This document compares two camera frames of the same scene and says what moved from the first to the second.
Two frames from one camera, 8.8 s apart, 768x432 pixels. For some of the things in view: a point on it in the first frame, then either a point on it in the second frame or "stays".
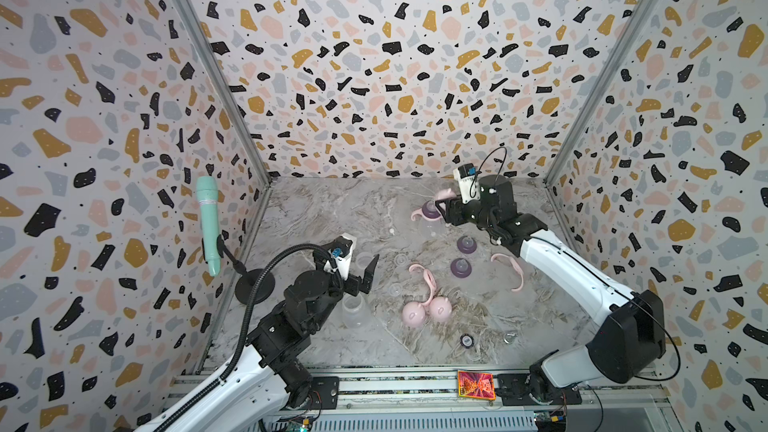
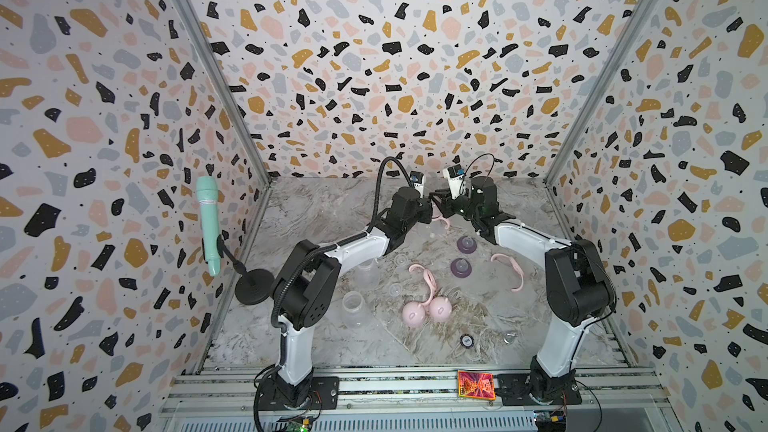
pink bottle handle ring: [430, 277] stays
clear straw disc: [396, 289] stays
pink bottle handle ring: [515, 265] stays
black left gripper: [358, 284] to [430, 212]
